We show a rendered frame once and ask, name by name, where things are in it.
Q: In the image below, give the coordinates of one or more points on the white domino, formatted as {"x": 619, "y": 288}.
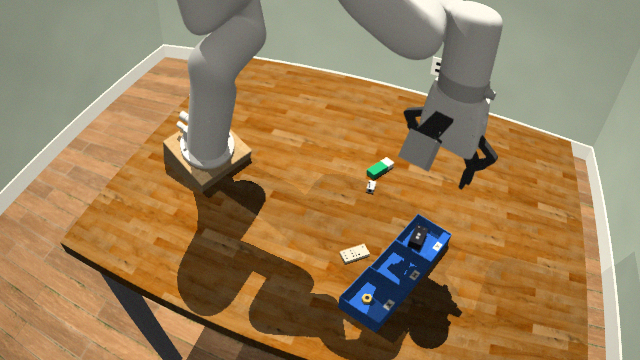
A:
{"x": 354, "y": 253}

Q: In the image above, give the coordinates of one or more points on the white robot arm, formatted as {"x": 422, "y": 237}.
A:
{"x": 413, "y": 30}

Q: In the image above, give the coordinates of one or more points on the blue three-compartment bin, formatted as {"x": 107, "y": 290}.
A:
{"x": 398, "y": 262}

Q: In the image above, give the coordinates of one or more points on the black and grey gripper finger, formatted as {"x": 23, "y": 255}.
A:
{"x": 410, "y": 115}
{"x": 478, "y": 164}

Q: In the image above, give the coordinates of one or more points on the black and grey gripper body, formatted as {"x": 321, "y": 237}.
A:
{"x": 462, "y": 137}

